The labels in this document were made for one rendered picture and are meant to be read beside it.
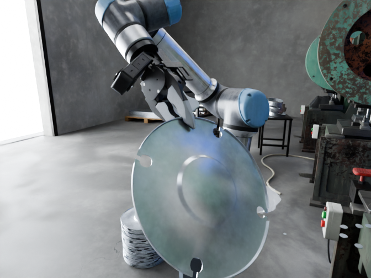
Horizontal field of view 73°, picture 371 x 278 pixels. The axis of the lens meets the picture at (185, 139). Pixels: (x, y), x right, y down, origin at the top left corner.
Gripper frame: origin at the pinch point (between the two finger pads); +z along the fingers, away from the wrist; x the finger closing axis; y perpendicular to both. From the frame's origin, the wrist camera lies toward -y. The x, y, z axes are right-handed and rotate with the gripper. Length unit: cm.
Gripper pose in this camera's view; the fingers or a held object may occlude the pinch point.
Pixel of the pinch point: (186, 126)
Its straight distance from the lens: 48.7
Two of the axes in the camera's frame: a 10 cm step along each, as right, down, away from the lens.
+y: 6.2, -2.0, 7.6
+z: 5.5, 8.0, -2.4
